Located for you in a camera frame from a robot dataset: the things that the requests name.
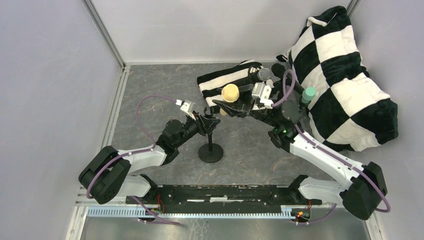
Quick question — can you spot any cream beige microphone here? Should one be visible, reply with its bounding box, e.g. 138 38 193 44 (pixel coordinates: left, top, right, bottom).
221 83 240 103

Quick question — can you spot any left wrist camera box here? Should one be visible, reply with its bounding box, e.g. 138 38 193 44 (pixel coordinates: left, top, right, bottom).
175 99 196 120

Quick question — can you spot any black white checkered pillow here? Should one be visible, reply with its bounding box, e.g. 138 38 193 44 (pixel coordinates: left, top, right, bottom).
277 6 399 152

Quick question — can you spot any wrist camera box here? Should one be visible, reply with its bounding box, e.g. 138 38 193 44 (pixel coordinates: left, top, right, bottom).
251 82 274 111
175 99 196 120

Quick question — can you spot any aluminium corner frame post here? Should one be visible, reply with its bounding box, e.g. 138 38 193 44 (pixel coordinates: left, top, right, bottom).
82 0 126 69

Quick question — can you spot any tripod shock mount mic stand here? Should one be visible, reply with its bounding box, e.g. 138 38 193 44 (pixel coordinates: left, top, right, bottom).
247 65 275 89

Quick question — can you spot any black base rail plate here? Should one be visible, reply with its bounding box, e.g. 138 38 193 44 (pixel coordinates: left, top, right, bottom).
138 184 322 214

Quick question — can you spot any round base mic stand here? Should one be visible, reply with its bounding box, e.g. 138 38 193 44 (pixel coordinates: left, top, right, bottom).
298 97 311 114
198 106 224 163

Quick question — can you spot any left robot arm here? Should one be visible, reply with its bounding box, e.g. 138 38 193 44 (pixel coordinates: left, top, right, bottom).
78 113 221 205

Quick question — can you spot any black glitter microphone silver head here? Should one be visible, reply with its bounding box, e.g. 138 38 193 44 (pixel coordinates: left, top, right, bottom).
249 67 272 83

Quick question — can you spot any black microphone orange end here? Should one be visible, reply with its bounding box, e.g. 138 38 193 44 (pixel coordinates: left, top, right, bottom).
271 63 305 95

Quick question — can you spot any teal green microphone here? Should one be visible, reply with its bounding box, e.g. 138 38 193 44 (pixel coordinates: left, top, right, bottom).
301 86 316 101

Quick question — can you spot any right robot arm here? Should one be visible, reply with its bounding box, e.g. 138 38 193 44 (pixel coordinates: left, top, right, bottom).
214 100 392 220

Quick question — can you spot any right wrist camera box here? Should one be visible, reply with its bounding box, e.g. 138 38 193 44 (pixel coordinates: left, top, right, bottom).
251 82 274 111

